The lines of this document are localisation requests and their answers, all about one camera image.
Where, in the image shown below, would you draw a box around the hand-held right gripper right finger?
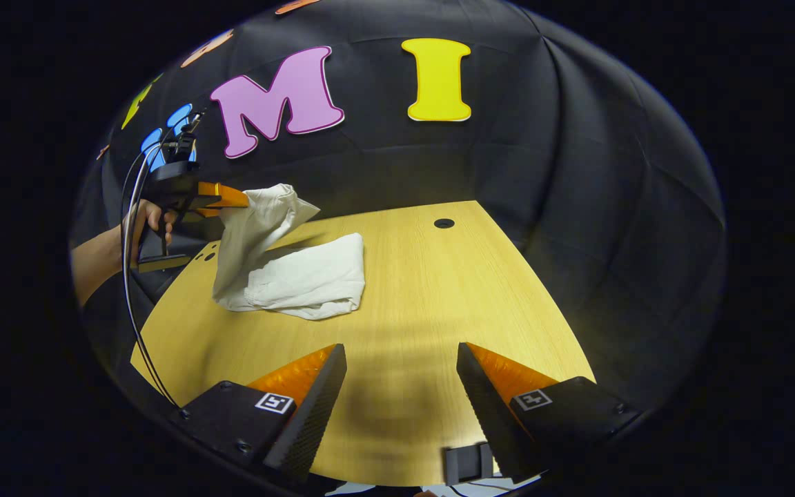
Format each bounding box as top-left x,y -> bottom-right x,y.
456,342 -> 642,484

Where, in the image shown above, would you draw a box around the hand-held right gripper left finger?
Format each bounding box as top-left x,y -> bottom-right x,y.
168,343 -> 349,483

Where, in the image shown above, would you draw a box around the white jeans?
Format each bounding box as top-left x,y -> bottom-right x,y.
213,183 -> 366,321

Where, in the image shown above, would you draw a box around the black backdrop cloth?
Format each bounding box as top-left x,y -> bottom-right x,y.
70,0 -> 728,415

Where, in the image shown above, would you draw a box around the gripper cable bundle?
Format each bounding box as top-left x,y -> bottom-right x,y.
120,131 -> 181,408

